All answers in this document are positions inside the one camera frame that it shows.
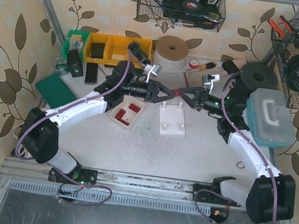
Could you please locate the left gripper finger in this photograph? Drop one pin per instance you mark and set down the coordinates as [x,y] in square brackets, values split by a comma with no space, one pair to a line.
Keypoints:
[162,88]
[164,98]

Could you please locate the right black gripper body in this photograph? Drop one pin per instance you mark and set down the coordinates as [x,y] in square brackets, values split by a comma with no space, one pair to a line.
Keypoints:
[201,98]

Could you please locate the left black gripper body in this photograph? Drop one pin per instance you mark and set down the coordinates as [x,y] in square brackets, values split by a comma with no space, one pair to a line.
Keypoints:
[151,91]

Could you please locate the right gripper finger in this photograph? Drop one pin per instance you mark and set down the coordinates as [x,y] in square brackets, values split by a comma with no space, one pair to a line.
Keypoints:
[188,100]
[188,90]

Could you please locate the large red spring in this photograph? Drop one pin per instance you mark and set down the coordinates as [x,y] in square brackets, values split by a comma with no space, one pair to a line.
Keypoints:
[176,92]

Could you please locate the beige work glove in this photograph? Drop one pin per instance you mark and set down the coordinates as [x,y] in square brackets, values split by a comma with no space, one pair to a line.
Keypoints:
[194,78]

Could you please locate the white peg base plate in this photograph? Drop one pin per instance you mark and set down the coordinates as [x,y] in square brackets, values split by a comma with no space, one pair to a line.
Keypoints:
[171,119]

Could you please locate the white tray of springs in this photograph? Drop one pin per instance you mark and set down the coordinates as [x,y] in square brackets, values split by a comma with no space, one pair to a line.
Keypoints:
[127,112]

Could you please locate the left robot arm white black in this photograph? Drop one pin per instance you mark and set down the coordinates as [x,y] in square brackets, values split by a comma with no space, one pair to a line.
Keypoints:
[39,135]

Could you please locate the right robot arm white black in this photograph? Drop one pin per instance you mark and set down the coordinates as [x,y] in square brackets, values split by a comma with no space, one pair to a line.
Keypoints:
[271,196]

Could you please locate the red tape roll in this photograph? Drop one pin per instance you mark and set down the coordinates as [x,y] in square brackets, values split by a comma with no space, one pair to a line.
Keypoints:
[193,63]

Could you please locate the orange black screwdriver right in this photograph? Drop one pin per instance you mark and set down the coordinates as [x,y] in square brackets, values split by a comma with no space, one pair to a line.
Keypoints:
[206,66]

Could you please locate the black sanding block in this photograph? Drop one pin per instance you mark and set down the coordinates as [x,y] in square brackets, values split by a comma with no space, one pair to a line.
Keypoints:
[230,67]

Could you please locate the black pipe fitting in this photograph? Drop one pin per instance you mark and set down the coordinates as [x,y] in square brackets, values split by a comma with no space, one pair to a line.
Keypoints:
[138,53]

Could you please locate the black filament spool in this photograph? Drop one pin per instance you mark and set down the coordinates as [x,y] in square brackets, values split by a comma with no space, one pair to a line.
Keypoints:
[255,75]

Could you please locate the black ribbed block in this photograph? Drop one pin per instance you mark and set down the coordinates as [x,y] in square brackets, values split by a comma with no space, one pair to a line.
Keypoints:
[91,74]

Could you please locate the yellow storage bin row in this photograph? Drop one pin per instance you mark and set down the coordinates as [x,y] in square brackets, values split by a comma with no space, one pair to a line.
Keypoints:
[116,48]

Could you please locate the teal clear toolbox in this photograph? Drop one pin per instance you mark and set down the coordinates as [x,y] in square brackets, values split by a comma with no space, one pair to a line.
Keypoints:
[269,119]

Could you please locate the black green device box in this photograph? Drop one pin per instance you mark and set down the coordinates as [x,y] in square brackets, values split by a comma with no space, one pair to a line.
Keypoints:
[74,63]

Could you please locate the green storage bin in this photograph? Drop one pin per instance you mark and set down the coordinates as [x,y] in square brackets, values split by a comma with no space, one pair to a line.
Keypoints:
[75,40]

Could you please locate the glass jar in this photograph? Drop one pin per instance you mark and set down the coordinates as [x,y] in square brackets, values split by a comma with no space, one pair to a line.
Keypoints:
[60,67]

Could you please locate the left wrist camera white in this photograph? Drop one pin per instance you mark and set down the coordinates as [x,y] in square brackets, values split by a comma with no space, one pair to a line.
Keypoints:
[152,71]

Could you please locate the white cable spool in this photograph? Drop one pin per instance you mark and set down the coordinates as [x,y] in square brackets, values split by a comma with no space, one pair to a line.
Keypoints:
[171,53]

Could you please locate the wire basket top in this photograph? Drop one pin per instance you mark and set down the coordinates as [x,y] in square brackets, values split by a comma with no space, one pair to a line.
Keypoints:
[198,14]

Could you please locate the orange handled pliers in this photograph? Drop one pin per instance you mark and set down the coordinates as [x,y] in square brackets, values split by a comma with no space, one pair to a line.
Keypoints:
[284,22]

